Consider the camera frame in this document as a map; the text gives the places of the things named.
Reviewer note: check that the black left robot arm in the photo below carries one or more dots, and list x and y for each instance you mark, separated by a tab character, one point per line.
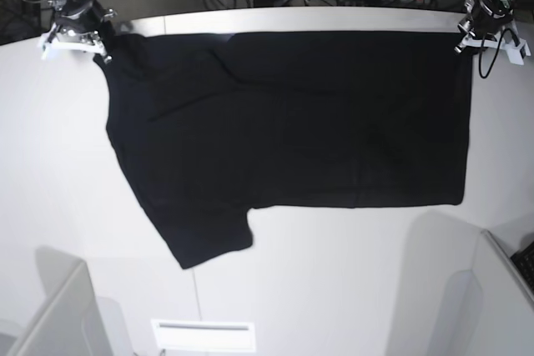
491	24

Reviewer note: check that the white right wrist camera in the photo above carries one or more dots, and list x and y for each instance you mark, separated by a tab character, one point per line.
59	39

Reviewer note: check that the white left partition panel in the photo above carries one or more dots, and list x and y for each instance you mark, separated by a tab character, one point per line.
68	321

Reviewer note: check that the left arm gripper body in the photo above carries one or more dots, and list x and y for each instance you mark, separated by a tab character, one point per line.
485	16

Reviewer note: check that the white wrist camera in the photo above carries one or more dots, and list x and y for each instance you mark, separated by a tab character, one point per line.
59	39
507	40

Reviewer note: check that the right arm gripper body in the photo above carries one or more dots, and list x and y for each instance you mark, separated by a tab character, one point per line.
81	21

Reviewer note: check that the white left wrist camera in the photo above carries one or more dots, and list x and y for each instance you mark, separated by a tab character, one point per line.
507	40

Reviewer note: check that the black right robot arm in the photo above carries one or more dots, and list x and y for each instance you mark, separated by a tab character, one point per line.
79	26

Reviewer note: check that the black T-shirt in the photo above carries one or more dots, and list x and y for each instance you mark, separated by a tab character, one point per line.
208	127

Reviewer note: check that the black keyboard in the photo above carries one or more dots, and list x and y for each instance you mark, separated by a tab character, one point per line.
524	263

